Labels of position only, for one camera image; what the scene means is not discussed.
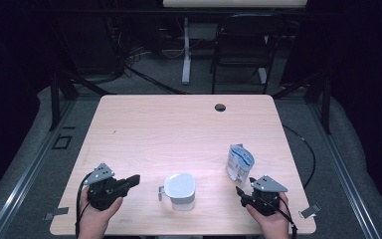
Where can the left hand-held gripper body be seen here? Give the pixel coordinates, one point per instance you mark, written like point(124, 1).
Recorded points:
point(107, 192)

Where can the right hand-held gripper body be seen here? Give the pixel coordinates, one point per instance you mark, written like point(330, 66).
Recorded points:
point(265, 199)

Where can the white and blue pouch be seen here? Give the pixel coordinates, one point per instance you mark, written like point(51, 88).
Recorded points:
point(240, 164)

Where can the person's right hand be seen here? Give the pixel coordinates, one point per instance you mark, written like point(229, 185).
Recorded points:
point(273, 222)

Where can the person's left hand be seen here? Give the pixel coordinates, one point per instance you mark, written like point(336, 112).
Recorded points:
point(94, 219)

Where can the grey metal clip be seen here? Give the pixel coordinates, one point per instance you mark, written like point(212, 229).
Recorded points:
point(310, 210)
point(56, 213)

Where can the black metal stand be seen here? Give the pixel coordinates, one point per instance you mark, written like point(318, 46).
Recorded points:
point(55, 99)
point(325, 103)

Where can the black folding chair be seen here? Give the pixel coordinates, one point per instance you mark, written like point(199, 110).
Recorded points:
point(245, 46)

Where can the white desk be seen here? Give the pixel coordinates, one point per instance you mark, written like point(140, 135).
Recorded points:
point(186, 49)

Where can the black floor socket frame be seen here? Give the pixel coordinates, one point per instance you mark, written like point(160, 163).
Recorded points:
point(62, 142)

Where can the aluminium floor rail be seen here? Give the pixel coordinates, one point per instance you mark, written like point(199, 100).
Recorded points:
point(23, 186)
point(344, 186)

